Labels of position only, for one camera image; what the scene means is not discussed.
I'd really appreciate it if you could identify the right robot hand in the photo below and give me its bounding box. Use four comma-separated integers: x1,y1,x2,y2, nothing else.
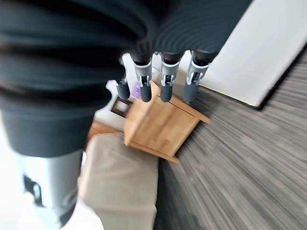
0,0,253,229

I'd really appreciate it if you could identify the wooden headboard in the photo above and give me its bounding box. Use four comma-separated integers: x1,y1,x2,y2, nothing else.
89,120,124,140

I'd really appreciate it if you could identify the dark picture frame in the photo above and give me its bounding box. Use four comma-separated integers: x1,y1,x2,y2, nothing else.
111,96,133,118

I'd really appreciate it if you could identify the dark skirting board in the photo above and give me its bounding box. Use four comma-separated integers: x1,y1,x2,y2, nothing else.
198,44,307,112

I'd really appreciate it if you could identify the purple item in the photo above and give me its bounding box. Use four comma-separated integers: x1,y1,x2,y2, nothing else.
132,80,142,99

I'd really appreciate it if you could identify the wooden bedside cabinet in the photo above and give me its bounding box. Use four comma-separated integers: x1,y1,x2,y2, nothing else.
123,80,212,164

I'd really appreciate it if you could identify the beige bed cover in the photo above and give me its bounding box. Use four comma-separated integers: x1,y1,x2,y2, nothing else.
78,133,160,230

